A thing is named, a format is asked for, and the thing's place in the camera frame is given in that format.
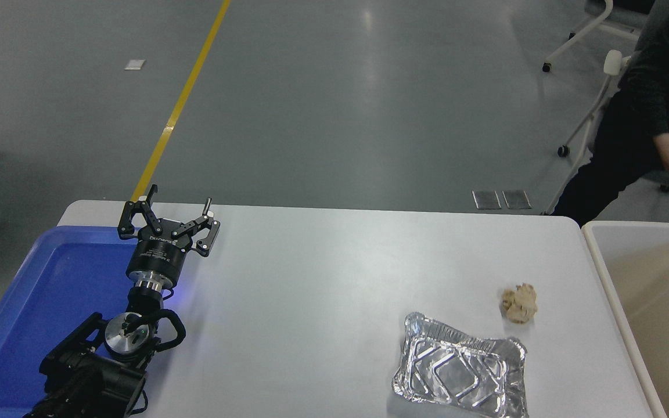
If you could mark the white-framed wheeled chair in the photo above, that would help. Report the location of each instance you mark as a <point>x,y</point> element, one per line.
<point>613,62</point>

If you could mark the blue plastic tray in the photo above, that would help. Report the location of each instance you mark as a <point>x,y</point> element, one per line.
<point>38,290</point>

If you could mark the white chair with grey seat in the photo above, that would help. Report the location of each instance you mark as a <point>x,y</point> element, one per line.
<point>613,14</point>

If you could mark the person's right forearm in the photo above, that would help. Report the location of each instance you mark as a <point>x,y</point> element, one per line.
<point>648,104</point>

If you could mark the person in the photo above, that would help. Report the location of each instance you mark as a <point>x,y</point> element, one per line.
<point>619,157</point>

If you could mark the metal floor plate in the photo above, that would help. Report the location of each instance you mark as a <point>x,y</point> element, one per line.
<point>517,199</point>
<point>486,200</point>

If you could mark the large pale bin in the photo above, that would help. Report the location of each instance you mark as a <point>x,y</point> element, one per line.
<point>659,278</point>

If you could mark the white paper scrap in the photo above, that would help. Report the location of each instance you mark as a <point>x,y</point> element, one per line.
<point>135,64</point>

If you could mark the silver foil tray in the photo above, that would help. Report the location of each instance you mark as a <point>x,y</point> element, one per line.
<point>456,371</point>

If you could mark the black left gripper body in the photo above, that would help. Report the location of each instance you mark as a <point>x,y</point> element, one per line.
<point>157,258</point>

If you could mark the crumpled tan paper ball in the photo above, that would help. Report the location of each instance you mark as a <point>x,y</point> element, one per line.
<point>519,303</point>

